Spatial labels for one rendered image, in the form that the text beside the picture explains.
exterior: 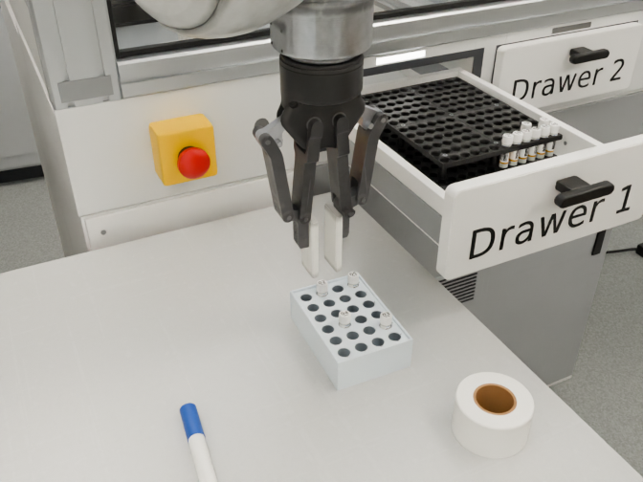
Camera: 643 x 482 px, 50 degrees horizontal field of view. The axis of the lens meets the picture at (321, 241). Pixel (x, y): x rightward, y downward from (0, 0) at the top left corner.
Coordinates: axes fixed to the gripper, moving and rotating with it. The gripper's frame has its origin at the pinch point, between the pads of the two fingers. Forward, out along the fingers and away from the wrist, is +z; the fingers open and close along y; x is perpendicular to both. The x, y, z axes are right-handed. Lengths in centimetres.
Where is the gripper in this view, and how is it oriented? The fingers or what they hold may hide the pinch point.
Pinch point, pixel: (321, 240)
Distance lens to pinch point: 72.5
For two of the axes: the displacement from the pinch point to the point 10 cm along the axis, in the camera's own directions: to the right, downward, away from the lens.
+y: -9.1, 2.3, -3.4
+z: 0.0, 8.3, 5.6
